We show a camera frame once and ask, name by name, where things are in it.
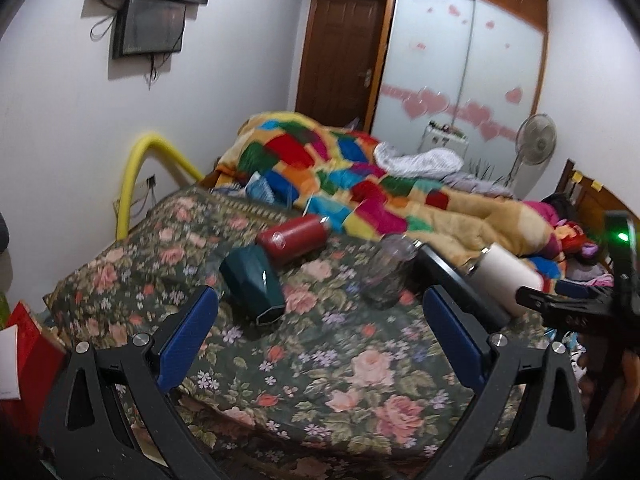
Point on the small wall-mounted monitor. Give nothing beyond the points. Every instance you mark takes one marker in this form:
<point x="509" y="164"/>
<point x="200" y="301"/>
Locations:
<point x="148" y="27"/>

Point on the standing electric fan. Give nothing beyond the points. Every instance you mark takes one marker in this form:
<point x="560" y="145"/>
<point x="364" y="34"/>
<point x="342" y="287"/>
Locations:
<point x="535" y="143"/>

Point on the white patterned sheet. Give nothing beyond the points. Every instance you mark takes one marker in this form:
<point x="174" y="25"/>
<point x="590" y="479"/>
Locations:
<point x="435" y="164"/>

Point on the brown wooden door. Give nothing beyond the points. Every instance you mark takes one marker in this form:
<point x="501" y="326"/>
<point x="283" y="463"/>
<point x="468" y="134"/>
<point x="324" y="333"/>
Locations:
<point x="339" y="53"/>

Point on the red box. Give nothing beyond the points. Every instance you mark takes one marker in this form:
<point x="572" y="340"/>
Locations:
<point x="33" y="360"/>

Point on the frosted glass sliding wardrobe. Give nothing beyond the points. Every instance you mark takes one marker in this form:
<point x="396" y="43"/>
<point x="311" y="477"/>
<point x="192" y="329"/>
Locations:
<point x="465" y="64"/>

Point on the clear glass cup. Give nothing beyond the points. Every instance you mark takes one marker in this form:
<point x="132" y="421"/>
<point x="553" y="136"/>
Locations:
<point x="383" y="278"/>

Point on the red plush toy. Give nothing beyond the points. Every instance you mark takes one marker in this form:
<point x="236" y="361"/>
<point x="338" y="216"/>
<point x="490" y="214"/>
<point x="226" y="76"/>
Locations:
<point x="574" y="241"/>

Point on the wooden headboard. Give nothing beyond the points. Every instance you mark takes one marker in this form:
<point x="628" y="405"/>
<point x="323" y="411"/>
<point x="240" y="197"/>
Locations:
<point x="591" y="200"/>

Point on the blue patterned tissue pack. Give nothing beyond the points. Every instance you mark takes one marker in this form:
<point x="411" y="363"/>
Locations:
<point x="258" y="188"/>

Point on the white tumbler cup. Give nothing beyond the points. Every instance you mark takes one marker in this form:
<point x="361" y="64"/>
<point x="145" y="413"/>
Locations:
<point x="500" y="275"/>

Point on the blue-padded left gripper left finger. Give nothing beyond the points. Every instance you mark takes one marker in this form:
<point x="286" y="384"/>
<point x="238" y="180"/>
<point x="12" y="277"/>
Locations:
<point x="109" y="415"/>

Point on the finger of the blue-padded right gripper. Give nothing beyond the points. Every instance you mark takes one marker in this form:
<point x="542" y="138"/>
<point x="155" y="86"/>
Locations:
<point x="572" y="308"/>

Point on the red thermos bottle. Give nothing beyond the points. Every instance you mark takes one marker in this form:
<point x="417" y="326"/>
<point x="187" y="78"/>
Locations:
<point x="293" y="239"/>

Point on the floral green quilt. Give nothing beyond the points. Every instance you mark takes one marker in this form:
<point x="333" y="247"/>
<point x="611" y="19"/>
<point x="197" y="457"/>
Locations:
<point x="337" y="389"/>

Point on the black thermos bottle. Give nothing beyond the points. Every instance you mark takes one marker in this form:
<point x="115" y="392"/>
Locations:
<point x="430" y="269"/>

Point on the wall power socket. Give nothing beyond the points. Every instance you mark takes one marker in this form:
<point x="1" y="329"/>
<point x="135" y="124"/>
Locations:
<point x="150" y="180"/>

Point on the colourful patchwork blanket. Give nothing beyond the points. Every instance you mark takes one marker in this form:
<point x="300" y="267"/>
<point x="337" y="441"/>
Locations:
<point x="301" y="159"/>

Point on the white small cabinet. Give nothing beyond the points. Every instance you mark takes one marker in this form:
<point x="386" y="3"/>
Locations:
<point x="446" y="136"/>

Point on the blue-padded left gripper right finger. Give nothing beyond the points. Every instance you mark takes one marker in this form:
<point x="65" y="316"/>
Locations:
<point x="548" y="437"/>

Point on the dark green faceted cup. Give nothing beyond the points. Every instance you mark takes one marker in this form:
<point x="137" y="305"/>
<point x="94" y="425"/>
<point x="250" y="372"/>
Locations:
<point x="253" y="284"/>

